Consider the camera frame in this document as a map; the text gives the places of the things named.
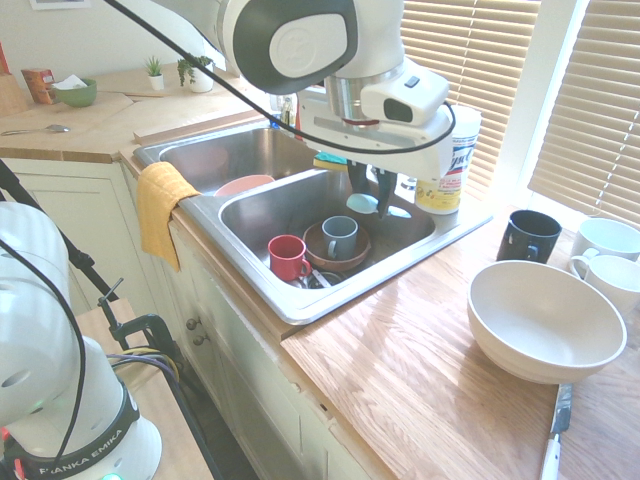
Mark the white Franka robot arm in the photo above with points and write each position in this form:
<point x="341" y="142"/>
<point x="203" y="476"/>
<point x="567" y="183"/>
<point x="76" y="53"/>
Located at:
<point x="300" y="45"/>

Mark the beige window blind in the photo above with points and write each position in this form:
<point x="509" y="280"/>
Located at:
<point x="475" y="60"/>
<point x="595" y="125"/>

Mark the brown wooden bowl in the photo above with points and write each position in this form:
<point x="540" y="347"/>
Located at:
<point x="358" y="255"/>

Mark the black ceramic mug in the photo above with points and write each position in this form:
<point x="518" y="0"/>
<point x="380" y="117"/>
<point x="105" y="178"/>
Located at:
<point x="522" y="240"/>

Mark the wooden knife block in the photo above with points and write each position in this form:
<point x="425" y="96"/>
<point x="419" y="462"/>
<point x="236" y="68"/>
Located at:
<point x="10" y="95"/>

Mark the cream kitchen cabinet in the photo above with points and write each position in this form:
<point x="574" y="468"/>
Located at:
<point x="90" y="210"/>

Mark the white folded paper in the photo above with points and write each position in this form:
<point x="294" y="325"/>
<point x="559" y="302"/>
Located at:
<point x="72" y="82"/>

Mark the yellow dish cloth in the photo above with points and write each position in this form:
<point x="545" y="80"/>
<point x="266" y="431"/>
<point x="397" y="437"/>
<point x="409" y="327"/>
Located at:
<point x="160" y="200"/>

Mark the pink plastic bowl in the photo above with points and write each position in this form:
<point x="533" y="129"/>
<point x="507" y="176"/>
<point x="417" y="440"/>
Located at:
<point x="240" y="186"/>

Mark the dark round cabinet knob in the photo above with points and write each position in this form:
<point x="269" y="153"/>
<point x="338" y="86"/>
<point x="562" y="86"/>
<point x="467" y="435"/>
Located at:
<point x="193" y="324"/>
<point x="199" y="340"/>

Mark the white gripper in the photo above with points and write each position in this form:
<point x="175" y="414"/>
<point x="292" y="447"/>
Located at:
<point x="395" y="140"/>

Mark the light blue plastic spoon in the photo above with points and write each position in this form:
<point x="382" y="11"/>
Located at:
<point x="360" y="204"/>

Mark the red enamel mug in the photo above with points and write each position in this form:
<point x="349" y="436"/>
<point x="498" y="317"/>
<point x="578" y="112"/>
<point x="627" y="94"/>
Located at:
<point x="285" y="260"/>

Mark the small spiky potted plant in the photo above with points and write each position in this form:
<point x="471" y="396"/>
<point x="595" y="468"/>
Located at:
<point x="156" y="81"/>

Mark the green ceramic bowl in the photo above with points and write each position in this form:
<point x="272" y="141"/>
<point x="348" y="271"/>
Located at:
<point x="75" y="97"/>

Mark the large white ceramic bowl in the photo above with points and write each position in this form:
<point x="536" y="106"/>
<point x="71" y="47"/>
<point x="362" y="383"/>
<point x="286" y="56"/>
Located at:
<point x="540" y="320"/>

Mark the trailing potted plant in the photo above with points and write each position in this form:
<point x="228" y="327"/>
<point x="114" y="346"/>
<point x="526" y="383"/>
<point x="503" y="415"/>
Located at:
<point x="201" y="82"/>

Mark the stainless steel double sink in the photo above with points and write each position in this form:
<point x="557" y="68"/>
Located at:
<point x="260" y="210"/>

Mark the metal sink drain strainer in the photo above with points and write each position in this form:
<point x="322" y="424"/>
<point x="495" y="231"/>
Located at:
<point x="336" y="276"/>

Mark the yellow green sponge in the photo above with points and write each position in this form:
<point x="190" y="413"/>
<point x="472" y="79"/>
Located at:
<point x="327" y="161"/>

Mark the grey ceramic mug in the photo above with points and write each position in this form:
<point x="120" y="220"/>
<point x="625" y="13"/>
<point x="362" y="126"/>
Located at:
<point x="340" y="241"/>

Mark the metal spoon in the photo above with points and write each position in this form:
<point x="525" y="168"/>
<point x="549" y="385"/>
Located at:
<point x="57" y="128"/>

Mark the black tripod leg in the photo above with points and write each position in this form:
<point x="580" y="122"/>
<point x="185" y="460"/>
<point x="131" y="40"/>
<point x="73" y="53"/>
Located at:
<point x="75" y="255"/>

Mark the black metal clamp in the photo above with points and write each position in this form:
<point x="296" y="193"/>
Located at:
<point x="150" y="322"/>

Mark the white ceramic mug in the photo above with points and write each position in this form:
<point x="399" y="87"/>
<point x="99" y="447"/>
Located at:
<point x="615" y="285"/>
<point x="610" y="240"/>

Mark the Lysol wipes canister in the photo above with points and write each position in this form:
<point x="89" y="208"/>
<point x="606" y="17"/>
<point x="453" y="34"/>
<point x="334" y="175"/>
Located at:
<point x="447" y="185"/>

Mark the orange cardboard box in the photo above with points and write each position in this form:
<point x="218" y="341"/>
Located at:
<point x="37" y="82"/>

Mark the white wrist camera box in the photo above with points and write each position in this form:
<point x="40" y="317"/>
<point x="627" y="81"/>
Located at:
<point x="400" y="107"/>

